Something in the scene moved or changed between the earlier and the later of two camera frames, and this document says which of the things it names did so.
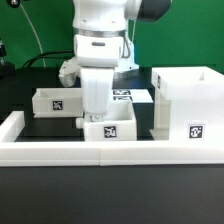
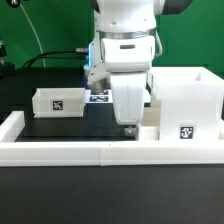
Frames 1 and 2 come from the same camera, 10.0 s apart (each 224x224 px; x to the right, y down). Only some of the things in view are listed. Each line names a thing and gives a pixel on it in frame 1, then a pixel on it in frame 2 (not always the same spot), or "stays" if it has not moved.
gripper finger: (96, 118) → (131, 131)
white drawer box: (119, 124) → (150, 122)
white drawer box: (57, 103) stays
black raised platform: (46, 129) stays
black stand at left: (7, 71) stays
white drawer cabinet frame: (188, 103) stays
